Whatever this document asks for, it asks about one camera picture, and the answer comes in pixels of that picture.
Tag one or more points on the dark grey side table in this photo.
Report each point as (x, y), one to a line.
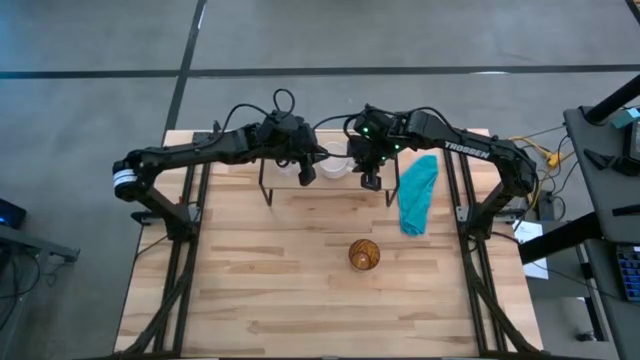
(595, 190)

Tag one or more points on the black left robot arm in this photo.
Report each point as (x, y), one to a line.
(200, 150)

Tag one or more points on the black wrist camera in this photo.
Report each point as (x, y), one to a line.
(307, 175)
(371, 181)

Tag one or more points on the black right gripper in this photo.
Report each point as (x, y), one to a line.
(377, 135)

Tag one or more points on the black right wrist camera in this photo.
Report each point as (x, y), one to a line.
(371, 181)

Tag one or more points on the white ceramic mug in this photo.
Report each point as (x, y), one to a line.
(334, 168)

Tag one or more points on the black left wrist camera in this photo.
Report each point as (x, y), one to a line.
(307, 175)

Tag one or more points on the black slanted pole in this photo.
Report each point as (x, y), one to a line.
(615, 100)

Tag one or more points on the black metal table frame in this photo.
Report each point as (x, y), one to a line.
(180, 320)

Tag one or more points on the clear glass mug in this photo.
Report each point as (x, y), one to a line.
(287, 170)

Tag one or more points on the black slanted support bar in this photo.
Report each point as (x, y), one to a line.
(555, 240)

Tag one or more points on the amber faceted plastic cup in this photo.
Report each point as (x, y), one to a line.
(364, 255)

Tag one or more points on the teal cloth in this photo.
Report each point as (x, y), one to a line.
(417, 195)

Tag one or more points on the small teal box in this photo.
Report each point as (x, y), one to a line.
(627, 117)

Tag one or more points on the black tool on side table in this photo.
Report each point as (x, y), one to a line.
(615, 164)

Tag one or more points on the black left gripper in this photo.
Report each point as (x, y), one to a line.
(290, 137)

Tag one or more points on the white paper sheet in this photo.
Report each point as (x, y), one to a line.
(530, 232)

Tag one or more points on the dark keypad with coloured keys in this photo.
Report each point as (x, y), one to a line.
(631, 272)

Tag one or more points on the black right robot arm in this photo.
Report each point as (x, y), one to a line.
(465, 147)

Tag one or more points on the grey stand leg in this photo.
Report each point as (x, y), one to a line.
(45, 247)

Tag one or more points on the black device with blue light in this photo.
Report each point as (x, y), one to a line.
(12, 215)

